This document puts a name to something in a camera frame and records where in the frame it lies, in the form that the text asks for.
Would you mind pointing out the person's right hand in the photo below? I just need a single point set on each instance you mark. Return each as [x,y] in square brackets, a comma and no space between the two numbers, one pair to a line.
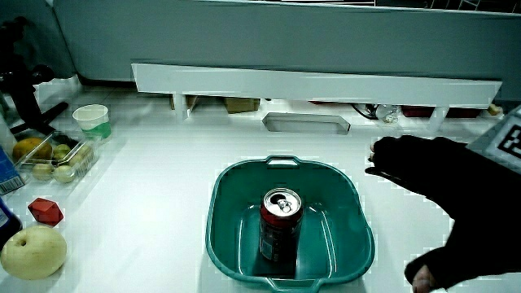
[456,183]

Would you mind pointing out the teal plastic basin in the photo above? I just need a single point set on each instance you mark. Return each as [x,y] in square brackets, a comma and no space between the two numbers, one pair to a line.
[346,228]

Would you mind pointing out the red cola can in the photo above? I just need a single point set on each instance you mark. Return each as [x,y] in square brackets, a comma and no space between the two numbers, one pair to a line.
[281,228]

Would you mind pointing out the red flat object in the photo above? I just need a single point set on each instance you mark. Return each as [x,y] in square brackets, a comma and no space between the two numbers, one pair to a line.
[415,111]

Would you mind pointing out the small yellow object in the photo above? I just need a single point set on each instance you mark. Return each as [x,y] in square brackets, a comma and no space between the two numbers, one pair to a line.
[494,109]

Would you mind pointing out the clear plastic bottle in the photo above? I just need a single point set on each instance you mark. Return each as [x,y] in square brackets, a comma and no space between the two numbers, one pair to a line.
[387,113]

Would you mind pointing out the white desk shelf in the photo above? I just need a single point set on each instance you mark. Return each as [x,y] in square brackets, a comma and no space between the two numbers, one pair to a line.
[309,84]

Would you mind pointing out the brown cardboard box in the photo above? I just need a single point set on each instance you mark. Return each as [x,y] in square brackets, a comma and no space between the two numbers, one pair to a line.
[241,104]

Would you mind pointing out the white green paper cup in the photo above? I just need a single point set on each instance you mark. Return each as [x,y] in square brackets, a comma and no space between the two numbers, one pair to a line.
[93,119]

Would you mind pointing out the clear plastic fruit container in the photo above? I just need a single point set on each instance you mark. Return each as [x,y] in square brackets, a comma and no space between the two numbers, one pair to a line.
[83,163]

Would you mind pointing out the small green fruit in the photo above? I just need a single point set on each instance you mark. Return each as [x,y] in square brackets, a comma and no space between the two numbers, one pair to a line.
[62,150]
[64,173]
[42,171]
[81,154]

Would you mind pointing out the red faceted block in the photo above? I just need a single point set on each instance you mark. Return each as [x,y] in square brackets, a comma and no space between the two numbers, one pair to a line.
[45,211]

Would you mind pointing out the orange fruit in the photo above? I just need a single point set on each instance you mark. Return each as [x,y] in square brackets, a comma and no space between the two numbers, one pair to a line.
[31,148]

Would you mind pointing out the large yellow pear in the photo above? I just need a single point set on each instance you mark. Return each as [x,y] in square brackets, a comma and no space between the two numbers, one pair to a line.
[33,253]

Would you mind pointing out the blue carton box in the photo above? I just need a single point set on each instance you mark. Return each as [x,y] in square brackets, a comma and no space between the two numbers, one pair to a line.
[7,173]

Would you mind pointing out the black camera tripod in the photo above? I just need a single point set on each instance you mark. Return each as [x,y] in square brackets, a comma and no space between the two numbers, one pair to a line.
[24,95]

